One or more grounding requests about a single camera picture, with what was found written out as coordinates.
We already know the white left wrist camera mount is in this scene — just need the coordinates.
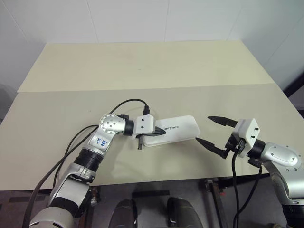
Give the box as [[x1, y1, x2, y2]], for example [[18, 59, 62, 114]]
[[133, 114, 156, 139]]

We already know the white plastic pencil case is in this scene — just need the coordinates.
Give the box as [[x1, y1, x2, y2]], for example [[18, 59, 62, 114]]
[[140, 114, 201, 148]]

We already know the dark panel at wall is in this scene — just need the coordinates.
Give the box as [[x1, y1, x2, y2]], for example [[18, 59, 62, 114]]
[[283, 70, 304, 108]]

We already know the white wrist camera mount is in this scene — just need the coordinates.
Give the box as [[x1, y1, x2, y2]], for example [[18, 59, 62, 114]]
[[133, 114, 156, 139], [232, 118, 261, 159]]

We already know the black crossbar under table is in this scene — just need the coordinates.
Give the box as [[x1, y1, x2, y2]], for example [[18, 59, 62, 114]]
[[132, 190, 171, 198]]

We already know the metal table leg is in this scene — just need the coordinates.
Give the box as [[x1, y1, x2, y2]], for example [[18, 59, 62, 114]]
[[89, 186, 101, 205], [205, 179, 229, 228]]

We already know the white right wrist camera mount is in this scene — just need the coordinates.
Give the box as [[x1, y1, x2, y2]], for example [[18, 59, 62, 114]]
[[232, 118, 261, 159]]

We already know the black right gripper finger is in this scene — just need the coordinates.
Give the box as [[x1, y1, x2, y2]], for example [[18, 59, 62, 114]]
[[196, 138, 228, 160], [207, 115, 238, 128]]

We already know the dark rounded shape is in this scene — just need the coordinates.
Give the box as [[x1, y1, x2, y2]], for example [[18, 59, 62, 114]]
[[167, 197, 201, 228], [113, 199, 139, 228]]

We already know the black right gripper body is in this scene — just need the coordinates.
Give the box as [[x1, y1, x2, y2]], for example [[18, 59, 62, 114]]
[[224, 132, 247, 157]]

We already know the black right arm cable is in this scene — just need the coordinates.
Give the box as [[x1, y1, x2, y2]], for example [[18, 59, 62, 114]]
[[231, 152, 263, 228]]

